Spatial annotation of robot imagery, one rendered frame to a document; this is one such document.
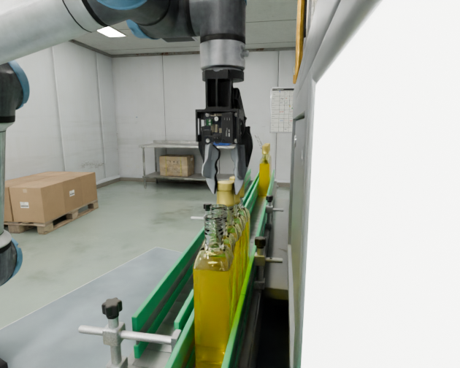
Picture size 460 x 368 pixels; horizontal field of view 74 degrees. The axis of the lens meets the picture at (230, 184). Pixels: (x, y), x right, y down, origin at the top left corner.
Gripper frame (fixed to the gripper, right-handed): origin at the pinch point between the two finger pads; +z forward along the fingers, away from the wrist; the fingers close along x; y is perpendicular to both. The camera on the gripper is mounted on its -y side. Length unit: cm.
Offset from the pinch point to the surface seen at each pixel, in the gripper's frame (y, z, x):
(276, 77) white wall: -581, -102, -13
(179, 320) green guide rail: 12.9, 20.0, -5.1
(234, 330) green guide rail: 13.7, 20.0, 4.1
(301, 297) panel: 33.6, 1.3, 12.4
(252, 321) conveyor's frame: -1.0, 28.5, 5.3
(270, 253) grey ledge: -35.8, 28.4, 7.2
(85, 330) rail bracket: 17.0, 20.7, -19.3
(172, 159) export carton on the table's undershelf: -517, 57, -211
